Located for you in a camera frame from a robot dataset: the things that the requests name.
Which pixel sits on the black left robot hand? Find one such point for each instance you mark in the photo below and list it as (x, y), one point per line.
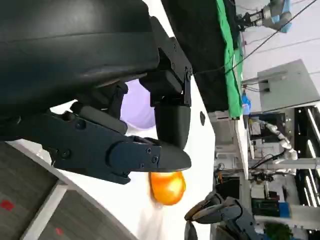
(62, 62)

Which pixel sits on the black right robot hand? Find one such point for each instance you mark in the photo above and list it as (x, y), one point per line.
(225, 212)

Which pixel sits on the orange toy bread roll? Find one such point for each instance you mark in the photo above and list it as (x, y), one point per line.
(167, 190)

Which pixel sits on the lilac plate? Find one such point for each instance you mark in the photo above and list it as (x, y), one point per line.
(137, 107)

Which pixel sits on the black oval table disc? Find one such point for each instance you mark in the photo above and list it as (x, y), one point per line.
(202, 118)

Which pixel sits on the blue bag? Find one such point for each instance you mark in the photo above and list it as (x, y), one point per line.
(246, 101)

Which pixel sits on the green cloth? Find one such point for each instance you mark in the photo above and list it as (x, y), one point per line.
(231, 82)

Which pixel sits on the black cloth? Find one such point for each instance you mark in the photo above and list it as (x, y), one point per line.
(200, 50)

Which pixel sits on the grey machine cabinet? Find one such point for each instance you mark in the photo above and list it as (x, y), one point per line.
(285, 87)

